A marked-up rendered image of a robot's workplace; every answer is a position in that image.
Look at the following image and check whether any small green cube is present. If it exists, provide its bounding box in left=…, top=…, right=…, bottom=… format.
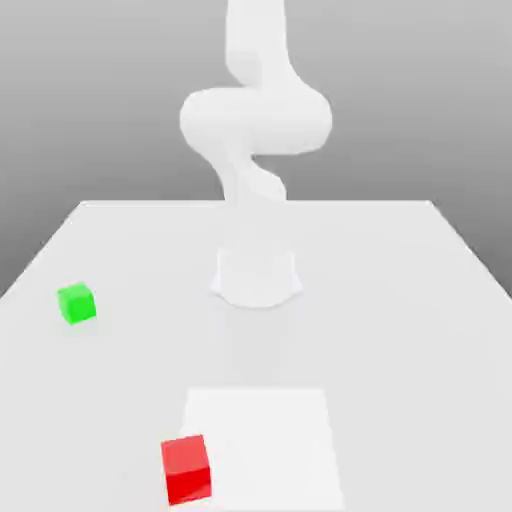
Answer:
left=56, top=281, right=98, bottom=326

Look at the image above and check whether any small red cube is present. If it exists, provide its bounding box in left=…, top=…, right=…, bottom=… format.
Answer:
left=160, top=433, right=213, bottom=507

